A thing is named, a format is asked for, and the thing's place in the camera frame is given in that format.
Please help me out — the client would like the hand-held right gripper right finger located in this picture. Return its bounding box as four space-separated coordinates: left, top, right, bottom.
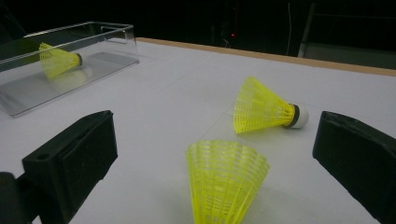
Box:
312 110 396 224

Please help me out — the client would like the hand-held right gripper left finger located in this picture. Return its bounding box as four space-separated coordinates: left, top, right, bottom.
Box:
21 109 119 224

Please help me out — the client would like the clear plastic box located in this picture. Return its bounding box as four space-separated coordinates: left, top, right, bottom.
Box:
0 21 140 119

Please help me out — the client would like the yellow plastic shuttlecock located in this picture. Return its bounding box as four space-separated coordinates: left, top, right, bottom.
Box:
186 139 271 224
233 76 310 134
38 42 84 80

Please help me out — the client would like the white metal stand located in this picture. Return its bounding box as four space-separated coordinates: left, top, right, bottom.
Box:
298 0 396 70

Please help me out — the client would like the white table cover sheet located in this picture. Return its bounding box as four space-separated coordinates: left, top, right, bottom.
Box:
0 40 396 224

